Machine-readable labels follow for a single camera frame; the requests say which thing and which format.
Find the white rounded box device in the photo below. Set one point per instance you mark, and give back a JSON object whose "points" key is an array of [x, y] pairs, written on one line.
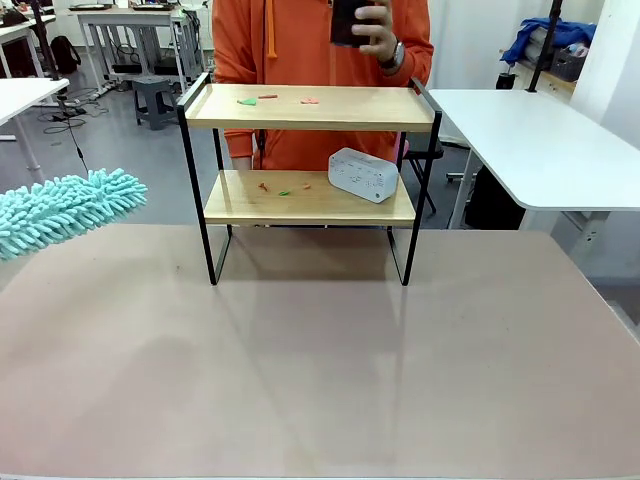
{"points": [[362, 175]]}

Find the dark wrist watch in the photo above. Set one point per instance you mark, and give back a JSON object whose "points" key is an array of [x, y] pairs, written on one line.
{"points": [[395, 57]]}

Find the black camera stand pole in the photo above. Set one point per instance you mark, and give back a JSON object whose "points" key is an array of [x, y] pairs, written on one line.
{"points": [[544, 45], [45, 40]]}

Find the grey-frame background desk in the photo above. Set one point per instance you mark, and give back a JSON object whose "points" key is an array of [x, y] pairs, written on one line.
{"points": [[130, 15]]}

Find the grey storage basket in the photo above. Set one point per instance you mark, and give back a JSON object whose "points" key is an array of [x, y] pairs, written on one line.
{"points": [[567, 62]]}

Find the pink paper scrap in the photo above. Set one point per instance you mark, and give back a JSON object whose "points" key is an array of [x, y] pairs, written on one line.
{"points": [[310, 101]]}

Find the small black cup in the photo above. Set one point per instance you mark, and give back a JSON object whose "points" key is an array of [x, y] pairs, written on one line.
{"points": [[506, 81]]}

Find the large green paper scrap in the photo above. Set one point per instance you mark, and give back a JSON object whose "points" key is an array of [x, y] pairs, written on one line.
{"points": [[248, 102]]}

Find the teal chenille duster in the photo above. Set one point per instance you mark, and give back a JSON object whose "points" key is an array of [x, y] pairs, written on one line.
{"points": [[60, 210]]}

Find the black backpack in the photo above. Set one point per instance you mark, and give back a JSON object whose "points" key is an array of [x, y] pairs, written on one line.
{"points": [[65, 55]]}

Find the black folding chair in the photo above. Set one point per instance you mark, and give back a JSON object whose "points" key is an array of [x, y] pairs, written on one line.
{"points": [[425, 157]]}

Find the small white side table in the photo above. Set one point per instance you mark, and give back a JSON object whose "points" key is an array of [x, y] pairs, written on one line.
{"points": [[25, 92]]}

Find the grey plastic stool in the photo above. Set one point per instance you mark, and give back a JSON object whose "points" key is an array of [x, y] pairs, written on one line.
{"points": [[155, 97]]}

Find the large white side table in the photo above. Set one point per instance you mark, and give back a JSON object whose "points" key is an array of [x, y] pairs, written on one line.
{"points": [[525, 140]]}

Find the person in orange hoodie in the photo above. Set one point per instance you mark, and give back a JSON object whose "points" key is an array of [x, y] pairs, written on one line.
{"points": [[300, 50]]}

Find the black mesh pen holder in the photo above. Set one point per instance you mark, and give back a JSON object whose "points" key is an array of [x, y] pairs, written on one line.
{"points": [[345, 22]]}

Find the person's right hand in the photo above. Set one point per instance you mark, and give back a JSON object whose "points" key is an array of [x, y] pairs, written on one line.
{"points": [[241, 163]]}

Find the person's left hand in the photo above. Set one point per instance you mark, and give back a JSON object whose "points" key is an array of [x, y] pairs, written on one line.
{"points": [[382, 35]]}

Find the wooden two-tier black-frame shelf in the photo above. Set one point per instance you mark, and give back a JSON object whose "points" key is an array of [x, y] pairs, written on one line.
{"points": [[240, 202]]}

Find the black bin under table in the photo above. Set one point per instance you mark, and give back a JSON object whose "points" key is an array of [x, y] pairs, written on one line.
{"points": [[492, 200]]}

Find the small red paper scrap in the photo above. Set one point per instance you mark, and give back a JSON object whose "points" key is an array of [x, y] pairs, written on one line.
{"points": [[263, 187]]}

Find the blue cloth pile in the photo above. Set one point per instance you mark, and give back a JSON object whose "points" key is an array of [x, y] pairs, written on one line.
{"points": [[550, 32]]}

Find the long red paper scrap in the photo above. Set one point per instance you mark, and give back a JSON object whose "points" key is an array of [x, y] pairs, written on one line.
{"points": [[267, 96]]}

